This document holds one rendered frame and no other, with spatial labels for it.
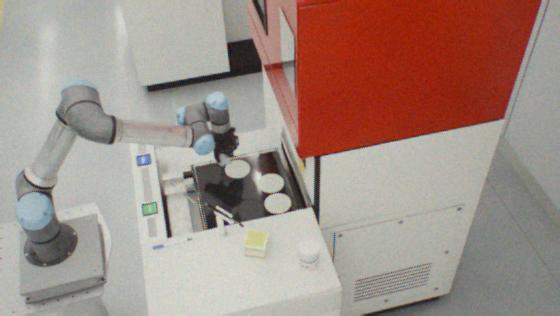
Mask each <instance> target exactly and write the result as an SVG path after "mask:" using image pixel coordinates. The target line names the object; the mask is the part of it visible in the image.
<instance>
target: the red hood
mask: <svg viewBox="0 0 560 316"><path fill-rule="evenodd" d="M246 1H247V6H248V7H247V12H248V22H249V29H250V33H251V36H252V39H253V40H254V43H255V45H256V50H257V52H258V54H259V56H260V58H261V60H262V63H263V67H264V70H265V71H266V74H267V77H268V78H269V83H270V85H271V88H272V90H273V92H274V94H275V99H276V101H277V103H278V105H279V108H280V109H281V114H282V116H283V119H284V121H285V123H286V126H287V127H288V132H289V134H290V137H291V139H292V141H293V143H294V148H295V150H296V152H297V154H298V157H300V159H303V158H307V157H315V156H319V155H324V154H328V153H332V152H337V151H345V150H350V149H354V148H358V147H362V146H367V145H375V144H380V143H384V142H388V141H392V140H396V139H405V138H409V137H413V136H418V135H422V134H426V133H431V132H439V131H444V130H448V129H452V128H457V127H461V126H469V125H473V124H478V123H482V122H486V121H491V120H495V119H504V118H505V115H506V110H507V107H508V104H509V101H510V99H511V96H512V94H513V88H514V86H515V82H516V80H517V77H518V74H519V72H520V67H521V63H522V61H523V58H524V55H525V53H526V50H527V48H528V42H529V39H530V36H531V34H532V31H533V28H534V26H535V21H536V17H537V15H538V12H539V9H540V7H541V4H542V2H543V0H246Z"/></svg>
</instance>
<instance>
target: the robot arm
mask: <svg viewBox="0 0 560 316"><path fill-rule="evenodd" d="M61 96H62V100H61V101H60V103H59V105H58V106H57V108H56V109H57V110H56V117H57V120H56V122H55V124H54V125H53V127H52V129H51V131H50V133H49V135H48V137H47V138H46V140H45V142H44V144H43V147H42V148H41V150H40V151H39V153H38V155H37V157H36V160H35V162H34V163H33V164H29V165H27V166H26V167H25V168H24V167H23V168H22V169H21V170H19V171H18V173H17V174H16V182H15V186H16V197H17V203H16V208H15V217H16V220H17V221H18V222H19V224H20V225H21V226H22V229H23V231H24V233H25V234H26V235H27V237H28V248H29V253H30V254H31V256H32V257H33V258H34V259H35V260H39V261H43V262H48V261H52V260H56V259H59V258H61V257H62V256H63V255H64V254H65V253H66V252H68V251H69V250H70V246H71V244H72V236H71V234H70V231H69V230H68V229H67V228H66V227H63V225H62V224H60V222H59V221H58V218H57V214H56V212H55V207H54V202H53V196H52V191H53V189H54V188H55V186H56V184H57V181H58V176H57V172H58V170H59V169H60V168H61V166H62V164H63V163H64V160H65V158H66V157H67V155H68V154H69V152H70V149H71V147H72V146H73V145H74V143H75V141H76V139H77V137H78V136H79V137H81V138H84V139H86V140H89V141H91V142H94V143H98V144H104V145H113V144H115V143H116V142H121V143H131V144H142V145H162V146H173V147H183V148H194V151H195V152H196V153H197V154H199V155H200V156H205V155H208V154H210V153H211V152H212V151H213V153H214V159H215V160H216V162H217V163H218V164H219V165H220V166H224V165H225V164H232V161H231V160H229V159H227V158H234V157H235V155H234V154H233V152H234V151H235V150H237V148H238V145H239V142H238V141H237V139H238V135H235V134H234V133H235V131H236V127H231V121H230V113H229V103H228V101H227V96H225V94H224V93H223V92H219V91H215V92H212V93H211V94H209V95H208V96H207V98H206V101H205V102H200V103H196V104H193V105H189V106H185V107H182V108H178V109H176V110H175V116H176V120H177V122H178V125H170V124H162V123H154V122H145V121H137V120H121V119H117V116H116V115H110V114H107V113H103V107H102V104H101V101H100V97H99V96H100V94H99V92H98V90H97V88H96V86H95V84H94V83H92V82H91V81H87V80H84V79H75V80H73V81H68V82H66V83H65V84H64V85H63V87H62V89H61ZM208 121H210V122H211V128H212V130H209V127H208V126H207V123H206V122H208Z"/></svg>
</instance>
